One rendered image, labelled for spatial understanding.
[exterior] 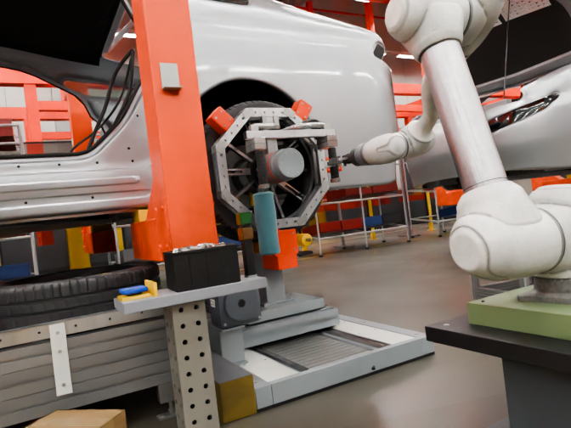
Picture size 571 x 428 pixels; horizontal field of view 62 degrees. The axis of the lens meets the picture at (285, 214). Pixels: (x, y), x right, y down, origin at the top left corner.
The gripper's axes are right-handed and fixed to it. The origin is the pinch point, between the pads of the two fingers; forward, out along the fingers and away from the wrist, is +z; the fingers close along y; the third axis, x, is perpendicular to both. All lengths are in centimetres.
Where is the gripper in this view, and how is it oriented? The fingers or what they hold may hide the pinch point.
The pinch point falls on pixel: (333, 163)
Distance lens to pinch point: 205.5
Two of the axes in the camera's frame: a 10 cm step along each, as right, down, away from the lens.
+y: 8.7, -1.0, 4.7
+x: -1.2, -9.9, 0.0
